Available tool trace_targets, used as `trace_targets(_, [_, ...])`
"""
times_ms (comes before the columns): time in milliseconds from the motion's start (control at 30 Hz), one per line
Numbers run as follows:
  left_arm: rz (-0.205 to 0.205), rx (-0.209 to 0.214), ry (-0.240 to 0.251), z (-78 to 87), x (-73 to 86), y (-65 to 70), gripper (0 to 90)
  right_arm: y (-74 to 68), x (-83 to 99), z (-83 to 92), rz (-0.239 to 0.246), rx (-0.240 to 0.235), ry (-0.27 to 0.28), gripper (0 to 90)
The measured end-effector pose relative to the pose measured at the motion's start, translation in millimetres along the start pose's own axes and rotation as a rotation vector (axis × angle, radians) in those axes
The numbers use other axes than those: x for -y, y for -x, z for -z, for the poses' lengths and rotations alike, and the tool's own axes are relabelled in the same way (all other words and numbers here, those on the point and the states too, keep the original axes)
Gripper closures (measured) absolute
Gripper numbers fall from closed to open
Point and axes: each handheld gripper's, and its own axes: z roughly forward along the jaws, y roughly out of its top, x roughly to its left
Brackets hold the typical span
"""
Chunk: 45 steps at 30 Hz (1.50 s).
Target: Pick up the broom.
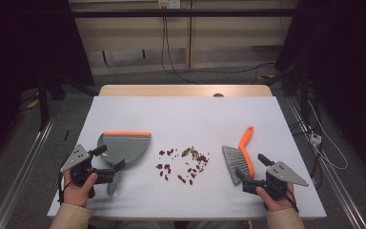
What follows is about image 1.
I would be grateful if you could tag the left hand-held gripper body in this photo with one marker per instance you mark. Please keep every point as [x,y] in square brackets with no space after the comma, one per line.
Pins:
[76,159]

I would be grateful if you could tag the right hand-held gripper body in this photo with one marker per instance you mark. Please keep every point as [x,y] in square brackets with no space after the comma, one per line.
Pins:
[284,174]

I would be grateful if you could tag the grey dustpan with orange edge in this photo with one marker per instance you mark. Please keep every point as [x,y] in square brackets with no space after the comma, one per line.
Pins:
[127,147]

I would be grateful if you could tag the orange brush with grey bristles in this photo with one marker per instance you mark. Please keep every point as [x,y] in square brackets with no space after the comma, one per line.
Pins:
[245,141]

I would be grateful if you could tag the red beans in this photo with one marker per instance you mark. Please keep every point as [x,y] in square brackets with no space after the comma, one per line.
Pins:
[197,156]

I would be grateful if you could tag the person's right hand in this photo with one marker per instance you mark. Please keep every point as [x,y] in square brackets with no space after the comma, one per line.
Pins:
[276,205]

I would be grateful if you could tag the person's left hand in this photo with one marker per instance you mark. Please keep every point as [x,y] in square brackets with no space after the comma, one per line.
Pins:
[76,194]

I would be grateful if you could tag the white power strip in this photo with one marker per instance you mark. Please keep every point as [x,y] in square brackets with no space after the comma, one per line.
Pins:
[315,138]

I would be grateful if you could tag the black metal stand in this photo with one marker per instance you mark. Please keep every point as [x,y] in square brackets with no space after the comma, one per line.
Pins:
[304,92]
[43,101]

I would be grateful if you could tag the dark round table grommet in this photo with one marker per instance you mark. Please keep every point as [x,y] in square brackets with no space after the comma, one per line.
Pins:
[218,94]

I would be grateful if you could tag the wooden table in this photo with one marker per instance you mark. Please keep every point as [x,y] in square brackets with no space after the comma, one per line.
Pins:
[184,90]

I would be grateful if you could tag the dark curtain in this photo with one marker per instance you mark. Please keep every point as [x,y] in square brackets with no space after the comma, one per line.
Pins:
[346,63]
[28,47]

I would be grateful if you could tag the black horizontal metal bar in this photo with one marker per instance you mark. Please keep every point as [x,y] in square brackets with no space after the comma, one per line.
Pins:
[184,13]

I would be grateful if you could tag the aluminium floor rail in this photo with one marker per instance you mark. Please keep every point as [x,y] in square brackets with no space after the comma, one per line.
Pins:
[22,175]
[336,187]

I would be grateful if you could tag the white wall socket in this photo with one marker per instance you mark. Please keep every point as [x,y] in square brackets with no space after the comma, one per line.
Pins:
[169,4]

